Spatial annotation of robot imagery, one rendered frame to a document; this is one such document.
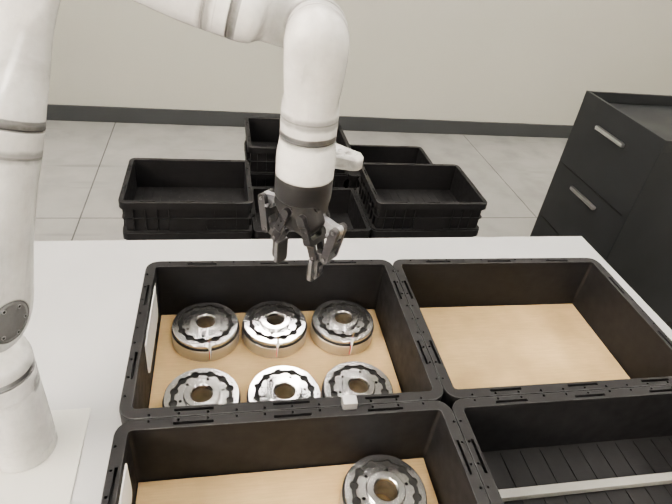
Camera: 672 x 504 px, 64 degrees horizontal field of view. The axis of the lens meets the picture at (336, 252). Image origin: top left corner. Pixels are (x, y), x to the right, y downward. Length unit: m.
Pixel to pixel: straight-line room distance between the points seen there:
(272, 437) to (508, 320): 0.52
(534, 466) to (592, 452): 0.10
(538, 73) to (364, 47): 1.29
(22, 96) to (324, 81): 0.32
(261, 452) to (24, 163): 0.43
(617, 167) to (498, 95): 2.12
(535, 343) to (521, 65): 3.26
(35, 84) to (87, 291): 0.63
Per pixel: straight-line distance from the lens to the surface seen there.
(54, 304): 1.21
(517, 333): 1.02
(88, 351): 1.09
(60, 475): 0.93
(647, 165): 2.02
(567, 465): 0.86
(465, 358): 0.93
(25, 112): 0.66
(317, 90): 0.61
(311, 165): 0.65
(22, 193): 0.68
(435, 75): 3.89
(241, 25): 0.60
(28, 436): 0.90
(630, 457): 0.92
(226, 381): 0.79
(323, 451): 0.73
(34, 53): 0.69
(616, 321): 1.05
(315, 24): 0.58
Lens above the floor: 1.46
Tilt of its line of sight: 35 degrees down
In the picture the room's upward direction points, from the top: 8 degrees clockwise
